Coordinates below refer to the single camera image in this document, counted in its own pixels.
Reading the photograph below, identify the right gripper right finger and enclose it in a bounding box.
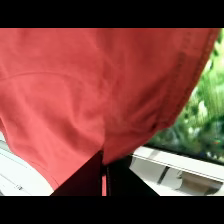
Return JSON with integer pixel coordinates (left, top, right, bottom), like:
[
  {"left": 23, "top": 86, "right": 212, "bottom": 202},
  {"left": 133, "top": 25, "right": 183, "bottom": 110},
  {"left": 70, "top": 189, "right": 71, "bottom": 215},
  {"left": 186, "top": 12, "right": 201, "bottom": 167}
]
[{"left": 106, "top": 155, "right": 160, "bottom": 197}]

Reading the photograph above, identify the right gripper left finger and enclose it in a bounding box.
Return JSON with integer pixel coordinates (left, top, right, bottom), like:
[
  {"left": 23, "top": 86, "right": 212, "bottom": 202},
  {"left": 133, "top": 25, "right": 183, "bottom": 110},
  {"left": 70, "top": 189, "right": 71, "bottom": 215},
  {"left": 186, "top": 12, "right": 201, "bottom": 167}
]
[{"left": 50, "top": 150, "right": 105, "bottom": 197}]

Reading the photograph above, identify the red T-shirt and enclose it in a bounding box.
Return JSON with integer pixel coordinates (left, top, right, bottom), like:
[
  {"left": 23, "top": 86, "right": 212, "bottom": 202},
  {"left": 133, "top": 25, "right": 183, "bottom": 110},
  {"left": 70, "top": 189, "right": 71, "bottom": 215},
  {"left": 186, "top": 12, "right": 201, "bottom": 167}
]
[{"left": 0, "top": 27, "right": 222, "bottom": 197}]

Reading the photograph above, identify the silver frame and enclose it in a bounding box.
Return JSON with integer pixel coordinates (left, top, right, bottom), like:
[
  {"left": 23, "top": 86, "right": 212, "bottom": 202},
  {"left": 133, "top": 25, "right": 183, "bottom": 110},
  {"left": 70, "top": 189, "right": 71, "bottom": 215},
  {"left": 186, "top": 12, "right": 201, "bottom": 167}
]
[{"left": 128, "top": 145, "right": 224, "bottom": 197}]

